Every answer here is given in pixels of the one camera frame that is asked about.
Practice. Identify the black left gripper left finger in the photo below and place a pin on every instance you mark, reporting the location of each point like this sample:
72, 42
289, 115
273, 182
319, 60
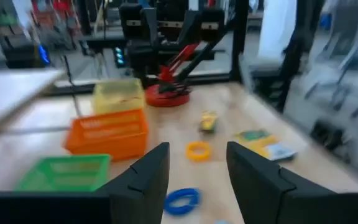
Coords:
141, 189

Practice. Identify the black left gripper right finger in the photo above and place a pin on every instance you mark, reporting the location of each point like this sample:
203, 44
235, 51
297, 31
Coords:
259, 193

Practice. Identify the yellow spiral coil band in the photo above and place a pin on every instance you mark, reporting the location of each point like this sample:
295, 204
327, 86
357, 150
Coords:
189, 152

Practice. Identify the orange plastic basket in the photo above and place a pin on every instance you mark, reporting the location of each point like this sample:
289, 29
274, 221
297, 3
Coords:
110, 133

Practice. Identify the green plastic basket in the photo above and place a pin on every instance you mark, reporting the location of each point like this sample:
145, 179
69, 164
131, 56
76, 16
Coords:
64, 174

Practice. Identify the red desk lamp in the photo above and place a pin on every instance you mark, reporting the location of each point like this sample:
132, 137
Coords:
166, 98

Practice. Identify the blue spiral coil band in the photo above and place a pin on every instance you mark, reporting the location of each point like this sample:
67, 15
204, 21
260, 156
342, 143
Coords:
169, 202

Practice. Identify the yellow crayon box with barcode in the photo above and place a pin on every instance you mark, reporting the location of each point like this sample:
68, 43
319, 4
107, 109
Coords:
266, 144

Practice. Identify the small yellow crayon box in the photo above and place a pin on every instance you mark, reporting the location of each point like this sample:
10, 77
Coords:
208, 122

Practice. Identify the yellow plastic basket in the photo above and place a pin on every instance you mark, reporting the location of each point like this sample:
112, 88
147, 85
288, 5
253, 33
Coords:
118, 95

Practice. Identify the wooden shelf riser black legs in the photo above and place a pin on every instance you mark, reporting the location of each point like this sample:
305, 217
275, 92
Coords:
11, 93

